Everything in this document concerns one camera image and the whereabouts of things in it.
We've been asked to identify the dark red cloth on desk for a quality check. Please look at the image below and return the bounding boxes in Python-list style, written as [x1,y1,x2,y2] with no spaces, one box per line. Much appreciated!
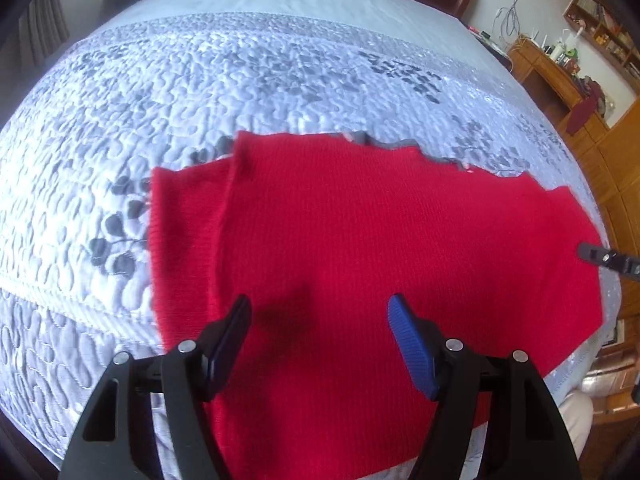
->
[566,94,600,136]

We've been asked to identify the striped curtain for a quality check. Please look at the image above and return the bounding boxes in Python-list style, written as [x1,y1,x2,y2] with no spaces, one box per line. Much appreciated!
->
[18,0,70,70]

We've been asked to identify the wall cables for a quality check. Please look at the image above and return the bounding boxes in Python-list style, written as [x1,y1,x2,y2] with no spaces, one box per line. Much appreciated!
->
[491,0,561,42]

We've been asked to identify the wooden wall shelf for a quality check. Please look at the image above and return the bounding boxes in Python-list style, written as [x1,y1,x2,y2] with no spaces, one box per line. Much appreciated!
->
[564,0,639,93]

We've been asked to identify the grey quilted bedspread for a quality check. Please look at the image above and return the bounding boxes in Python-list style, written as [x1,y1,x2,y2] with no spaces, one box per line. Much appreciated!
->
[1,0,600,467]

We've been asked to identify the white bottle on desk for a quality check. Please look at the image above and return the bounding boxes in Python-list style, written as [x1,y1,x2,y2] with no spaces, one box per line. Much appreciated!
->
[549,26,584,65]

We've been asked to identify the red knit sweater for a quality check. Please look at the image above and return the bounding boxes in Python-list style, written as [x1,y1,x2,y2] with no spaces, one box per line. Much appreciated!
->
[149,132,603,479]

